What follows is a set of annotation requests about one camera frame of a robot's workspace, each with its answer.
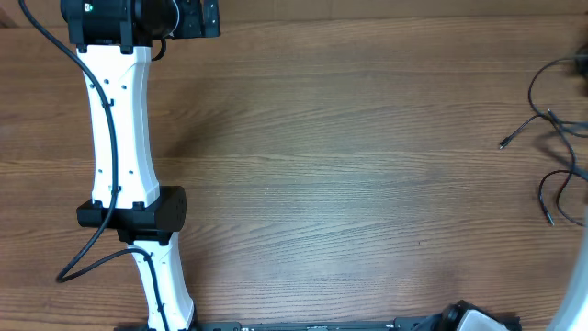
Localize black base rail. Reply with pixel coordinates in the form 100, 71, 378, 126
113, 301, 523, 331

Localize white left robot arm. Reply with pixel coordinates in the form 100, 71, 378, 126
60, 0, 221, 330

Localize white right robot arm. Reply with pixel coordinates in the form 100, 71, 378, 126
435, 236, 587, 331

